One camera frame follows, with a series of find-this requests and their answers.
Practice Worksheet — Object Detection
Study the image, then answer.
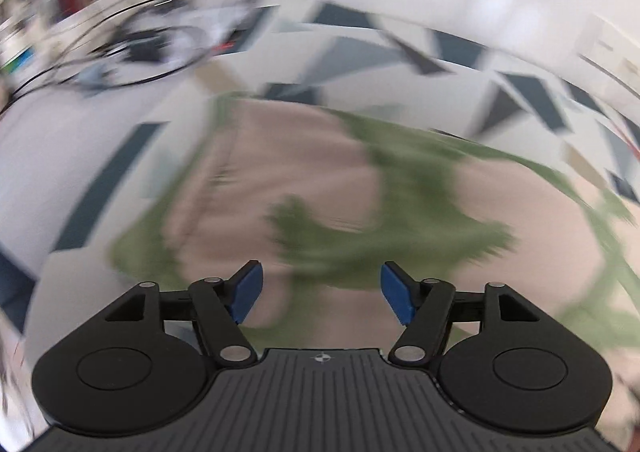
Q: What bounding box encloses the geometric patterned bed sheet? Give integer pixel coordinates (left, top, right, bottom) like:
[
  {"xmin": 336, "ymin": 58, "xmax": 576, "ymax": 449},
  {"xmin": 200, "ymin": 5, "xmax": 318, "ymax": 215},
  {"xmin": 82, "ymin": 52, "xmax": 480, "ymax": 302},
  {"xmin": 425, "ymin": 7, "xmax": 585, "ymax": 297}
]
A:
[{"xmin": 26, "ymin": 0, "xmax": 639, "ymax": 352}]

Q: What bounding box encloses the white wall socket panel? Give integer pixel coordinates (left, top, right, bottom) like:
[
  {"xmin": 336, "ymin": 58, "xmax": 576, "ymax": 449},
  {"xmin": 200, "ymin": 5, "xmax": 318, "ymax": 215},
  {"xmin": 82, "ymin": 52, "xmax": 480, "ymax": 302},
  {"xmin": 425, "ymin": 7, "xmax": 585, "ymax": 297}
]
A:
[{"xmin": 576, "ymin": 14, "xmax": 639, "ymax": 96}]

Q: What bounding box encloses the green beige patterned garment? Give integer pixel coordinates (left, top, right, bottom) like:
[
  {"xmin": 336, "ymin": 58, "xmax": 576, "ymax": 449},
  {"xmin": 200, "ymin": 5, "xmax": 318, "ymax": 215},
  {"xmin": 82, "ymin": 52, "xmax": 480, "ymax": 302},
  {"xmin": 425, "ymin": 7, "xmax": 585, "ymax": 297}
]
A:
[{"xmin": 111, "ymin": 94, "xmax": 639, "ymax": 357}]

